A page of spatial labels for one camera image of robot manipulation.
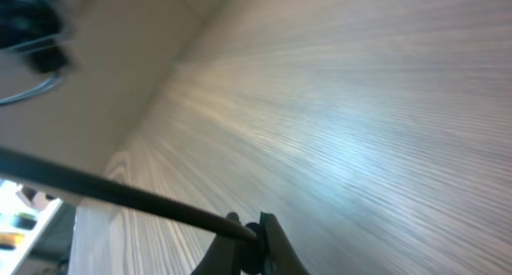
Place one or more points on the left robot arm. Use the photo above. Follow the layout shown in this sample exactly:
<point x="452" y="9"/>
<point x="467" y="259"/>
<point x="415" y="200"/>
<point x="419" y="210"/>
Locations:
<point x="32" y="29"/>

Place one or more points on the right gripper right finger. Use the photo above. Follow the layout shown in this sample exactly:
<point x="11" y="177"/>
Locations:
<point x="280" y="258"/>

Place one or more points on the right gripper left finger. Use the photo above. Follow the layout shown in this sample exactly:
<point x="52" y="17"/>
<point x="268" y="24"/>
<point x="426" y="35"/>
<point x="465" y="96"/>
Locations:
<point x="221" y="258"/>

